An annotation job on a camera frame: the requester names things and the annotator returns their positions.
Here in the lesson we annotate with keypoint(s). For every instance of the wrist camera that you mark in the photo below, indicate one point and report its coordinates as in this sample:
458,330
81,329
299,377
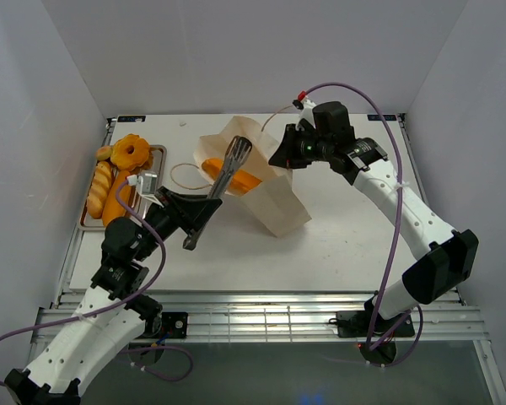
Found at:
305,107
145,184

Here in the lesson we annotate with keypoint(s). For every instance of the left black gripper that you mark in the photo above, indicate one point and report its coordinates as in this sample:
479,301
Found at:
195,211

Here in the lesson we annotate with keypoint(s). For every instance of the striped baguette bread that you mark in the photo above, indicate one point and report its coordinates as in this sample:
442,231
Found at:
99,189

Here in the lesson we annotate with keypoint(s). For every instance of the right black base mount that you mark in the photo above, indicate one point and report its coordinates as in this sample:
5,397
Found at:
355,324

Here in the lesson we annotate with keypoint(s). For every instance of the orange ring bread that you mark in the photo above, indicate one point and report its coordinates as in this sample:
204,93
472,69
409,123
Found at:
130,152

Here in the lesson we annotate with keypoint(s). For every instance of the metal tray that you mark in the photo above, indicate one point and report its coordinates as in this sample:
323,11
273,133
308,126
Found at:
136,202

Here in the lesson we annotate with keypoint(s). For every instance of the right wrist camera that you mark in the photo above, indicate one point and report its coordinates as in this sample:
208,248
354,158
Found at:
305,107

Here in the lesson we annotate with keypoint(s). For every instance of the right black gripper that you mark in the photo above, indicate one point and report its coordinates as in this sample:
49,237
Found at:
285,156

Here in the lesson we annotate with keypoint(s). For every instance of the beige paper bag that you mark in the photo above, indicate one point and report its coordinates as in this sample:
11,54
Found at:
264,190

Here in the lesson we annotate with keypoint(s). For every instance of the long orange bread loaf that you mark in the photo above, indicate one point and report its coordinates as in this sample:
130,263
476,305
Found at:
113,209

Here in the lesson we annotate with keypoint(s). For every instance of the small round bun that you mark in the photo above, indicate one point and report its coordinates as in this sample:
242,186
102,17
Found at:
103,153

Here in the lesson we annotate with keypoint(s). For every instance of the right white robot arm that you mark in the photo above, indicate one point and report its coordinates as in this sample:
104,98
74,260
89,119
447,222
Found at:
444,256

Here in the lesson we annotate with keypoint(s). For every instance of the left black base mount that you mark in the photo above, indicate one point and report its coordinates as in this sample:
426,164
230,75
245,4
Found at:
171,325

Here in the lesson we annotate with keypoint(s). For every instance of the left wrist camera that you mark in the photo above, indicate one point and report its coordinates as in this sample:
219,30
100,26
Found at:
145,184

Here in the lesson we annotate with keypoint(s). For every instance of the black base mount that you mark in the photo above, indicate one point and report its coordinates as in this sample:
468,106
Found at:
355,324
171,325

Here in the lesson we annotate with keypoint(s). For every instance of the metal tongs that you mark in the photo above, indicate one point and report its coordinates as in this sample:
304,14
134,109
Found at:
235,156

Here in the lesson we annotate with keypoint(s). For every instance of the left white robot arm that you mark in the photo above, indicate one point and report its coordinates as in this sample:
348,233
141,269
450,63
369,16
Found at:
115,308

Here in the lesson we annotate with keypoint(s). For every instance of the aluminium frame rail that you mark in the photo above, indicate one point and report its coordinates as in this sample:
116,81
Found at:
304,317

